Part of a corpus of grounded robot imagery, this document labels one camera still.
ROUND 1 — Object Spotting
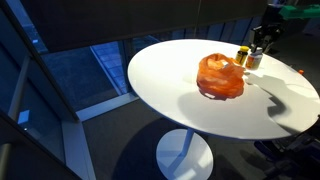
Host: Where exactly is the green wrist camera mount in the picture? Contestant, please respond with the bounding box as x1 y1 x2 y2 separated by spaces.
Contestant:
279 3 320 20

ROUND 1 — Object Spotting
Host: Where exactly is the dark roller blind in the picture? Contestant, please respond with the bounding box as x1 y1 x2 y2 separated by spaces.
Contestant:
19 0 268 54

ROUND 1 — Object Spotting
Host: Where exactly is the yellow cap amber bottle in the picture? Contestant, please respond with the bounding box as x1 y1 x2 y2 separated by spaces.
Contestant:
234 45 250 66

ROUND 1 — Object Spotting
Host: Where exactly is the orange plastic bag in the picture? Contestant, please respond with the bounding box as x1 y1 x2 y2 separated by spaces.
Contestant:
195 53 246 101

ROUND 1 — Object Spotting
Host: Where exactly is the white table pedestal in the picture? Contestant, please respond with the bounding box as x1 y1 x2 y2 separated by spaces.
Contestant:
155 128 214 180

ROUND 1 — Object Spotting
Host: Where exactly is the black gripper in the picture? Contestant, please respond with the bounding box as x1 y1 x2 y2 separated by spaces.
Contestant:
249 5 285 54

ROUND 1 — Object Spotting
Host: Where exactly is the white medicine bottle orange label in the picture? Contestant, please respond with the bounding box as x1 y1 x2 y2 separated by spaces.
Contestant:
245 46 264 71

